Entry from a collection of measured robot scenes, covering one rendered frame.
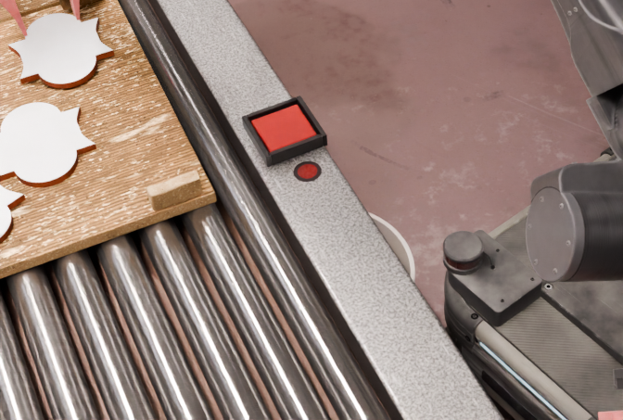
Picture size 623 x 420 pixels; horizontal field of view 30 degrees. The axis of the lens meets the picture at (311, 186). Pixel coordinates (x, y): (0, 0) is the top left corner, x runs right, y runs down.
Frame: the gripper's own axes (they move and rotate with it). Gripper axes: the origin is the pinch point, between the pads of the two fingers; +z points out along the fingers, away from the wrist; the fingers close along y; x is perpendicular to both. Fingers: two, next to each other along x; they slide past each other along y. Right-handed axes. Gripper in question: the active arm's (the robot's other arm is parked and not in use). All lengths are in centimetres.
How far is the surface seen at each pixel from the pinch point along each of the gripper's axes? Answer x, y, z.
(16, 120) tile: -14.2, -8.0, 5.3
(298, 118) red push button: -26.2, 22.3, 10.4
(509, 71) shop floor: 82, 104, 72
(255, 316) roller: -49, 8, 19
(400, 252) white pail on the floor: 11, 45, 60
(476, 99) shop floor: 78, 93, 74
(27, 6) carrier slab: 7.3, -1.8, -0.5
